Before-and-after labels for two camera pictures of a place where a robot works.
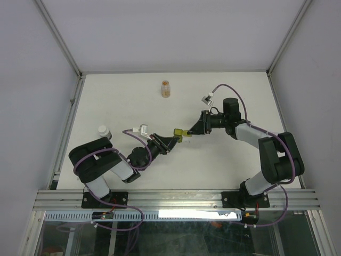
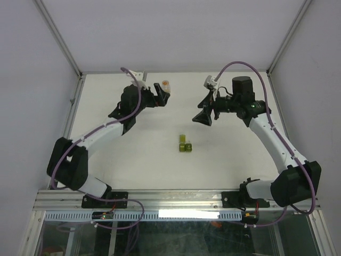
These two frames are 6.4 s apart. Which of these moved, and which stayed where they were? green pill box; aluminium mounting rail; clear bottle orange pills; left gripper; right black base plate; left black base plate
Moved: left gripper; green pill box
Stayed: left black base plate; aluminium mounting rail; clear bottle orange pills; right black base plate
